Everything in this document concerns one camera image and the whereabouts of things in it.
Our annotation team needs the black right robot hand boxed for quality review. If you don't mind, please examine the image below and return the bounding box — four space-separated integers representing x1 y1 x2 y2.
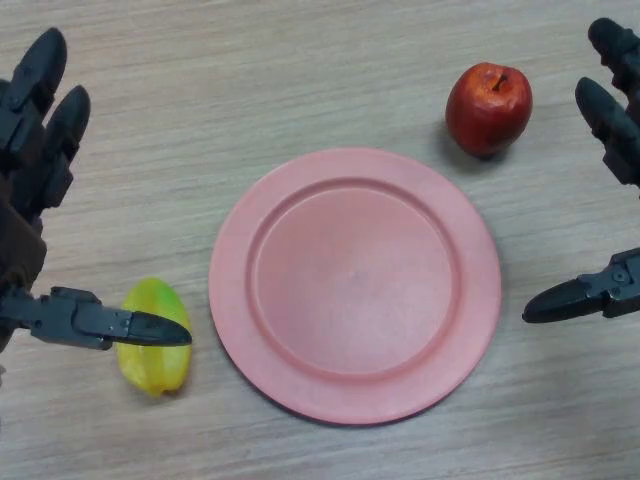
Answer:
521 17 640 325

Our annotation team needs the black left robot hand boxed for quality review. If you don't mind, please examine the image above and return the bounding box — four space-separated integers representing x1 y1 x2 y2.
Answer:
0 27 194 369

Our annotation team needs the red apple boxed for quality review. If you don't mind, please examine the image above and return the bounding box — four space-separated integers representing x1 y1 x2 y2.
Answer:
444 61 534 160

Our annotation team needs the pink round plate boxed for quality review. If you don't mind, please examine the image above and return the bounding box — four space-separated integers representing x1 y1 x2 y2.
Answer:
208 146 503 427

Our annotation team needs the yellow green starfruit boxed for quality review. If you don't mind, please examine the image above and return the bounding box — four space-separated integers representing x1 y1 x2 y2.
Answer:
115 277 194 400

